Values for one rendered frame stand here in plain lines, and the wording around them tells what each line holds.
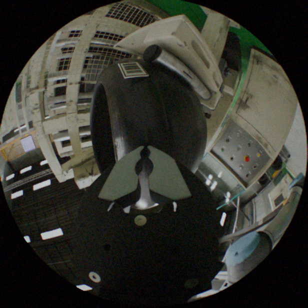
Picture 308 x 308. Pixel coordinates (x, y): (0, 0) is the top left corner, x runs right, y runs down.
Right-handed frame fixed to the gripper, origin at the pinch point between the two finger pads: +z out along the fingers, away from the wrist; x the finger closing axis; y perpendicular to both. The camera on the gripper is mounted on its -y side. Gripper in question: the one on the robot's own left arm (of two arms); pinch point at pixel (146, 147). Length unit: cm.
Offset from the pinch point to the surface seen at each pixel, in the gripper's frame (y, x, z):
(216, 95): -10.9, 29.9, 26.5
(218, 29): -62, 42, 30
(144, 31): -27.7, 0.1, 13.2
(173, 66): -13.7, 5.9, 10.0
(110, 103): -6.2, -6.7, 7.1
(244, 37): -87, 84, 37
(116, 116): -3.7, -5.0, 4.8
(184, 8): -107, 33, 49
